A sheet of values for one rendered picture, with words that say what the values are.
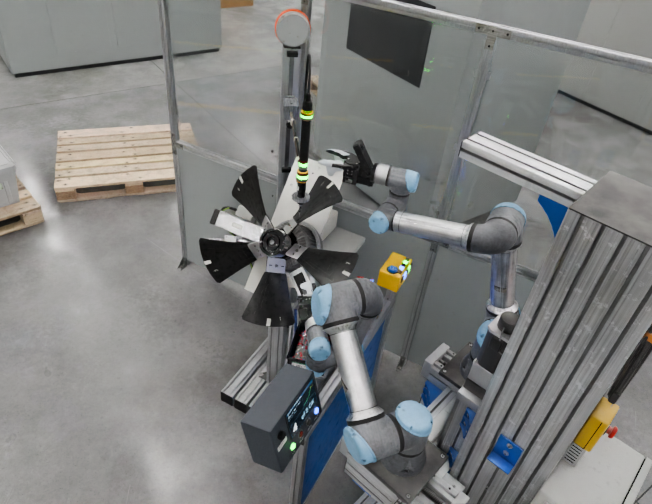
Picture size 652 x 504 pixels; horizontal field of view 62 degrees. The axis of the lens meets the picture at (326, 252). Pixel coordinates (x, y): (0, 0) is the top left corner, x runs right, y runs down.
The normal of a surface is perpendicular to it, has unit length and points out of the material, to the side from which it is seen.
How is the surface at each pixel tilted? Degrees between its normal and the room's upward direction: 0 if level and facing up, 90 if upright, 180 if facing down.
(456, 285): 90
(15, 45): 90
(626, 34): 90
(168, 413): 0
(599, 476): 0
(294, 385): 15
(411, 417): 8
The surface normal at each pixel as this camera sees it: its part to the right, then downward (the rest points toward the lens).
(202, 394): 0.09, -0.77
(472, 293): -0.47, 0.52
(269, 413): -0.14, -0.84
